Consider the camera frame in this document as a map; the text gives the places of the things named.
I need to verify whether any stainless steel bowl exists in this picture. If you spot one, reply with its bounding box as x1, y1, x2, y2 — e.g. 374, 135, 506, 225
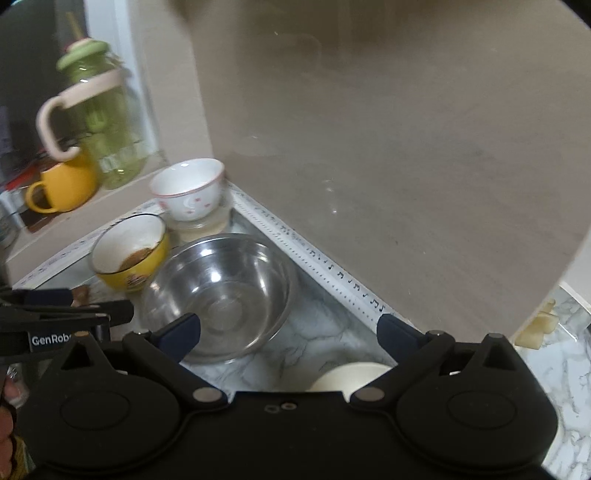
141, 233, 296, 363

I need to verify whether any person's left hand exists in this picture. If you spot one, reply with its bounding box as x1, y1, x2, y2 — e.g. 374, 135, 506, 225
0, 381, 22, 462

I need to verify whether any yellow sponge block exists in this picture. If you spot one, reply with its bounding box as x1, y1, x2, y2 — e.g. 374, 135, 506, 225
514, 299, 557, 350

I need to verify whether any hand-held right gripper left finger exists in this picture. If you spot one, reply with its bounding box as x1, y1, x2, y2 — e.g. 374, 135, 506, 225
39, 313, 230, 414

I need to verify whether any green water bottle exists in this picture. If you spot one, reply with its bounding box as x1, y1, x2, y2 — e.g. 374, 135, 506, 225
37, 39, 151, 190

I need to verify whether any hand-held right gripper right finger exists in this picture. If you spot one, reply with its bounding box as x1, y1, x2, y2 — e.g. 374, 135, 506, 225
349, 314, 536, 411

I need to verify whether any yellow mug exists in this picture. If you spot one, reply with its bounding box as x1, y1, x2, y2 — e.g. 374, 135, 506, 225
25, 154, 100, 214

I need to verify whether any white floral bowl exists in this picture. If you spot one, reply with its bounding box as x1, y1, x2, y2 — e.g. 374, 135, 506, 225
150, 158, 225, 223

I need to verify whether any yellow bowl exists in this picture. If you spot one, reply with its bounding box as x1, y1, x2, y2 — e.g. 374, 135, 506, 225
91, 213, 171, 293

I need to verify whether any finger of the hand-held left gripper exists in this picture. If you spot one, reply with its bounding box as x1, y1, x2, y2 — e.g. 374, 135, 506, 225
0, 288, 75, 308
0, 300, 136, 330

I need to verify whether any small translucent bowl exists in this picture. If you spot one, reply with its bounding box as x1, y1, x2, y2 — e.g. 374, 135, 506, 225
168, 189, 234, 243

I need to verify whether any cream bowl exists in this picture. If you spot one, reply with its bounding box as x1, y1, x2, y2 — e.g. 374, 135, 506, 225
308, 362, 396, 393

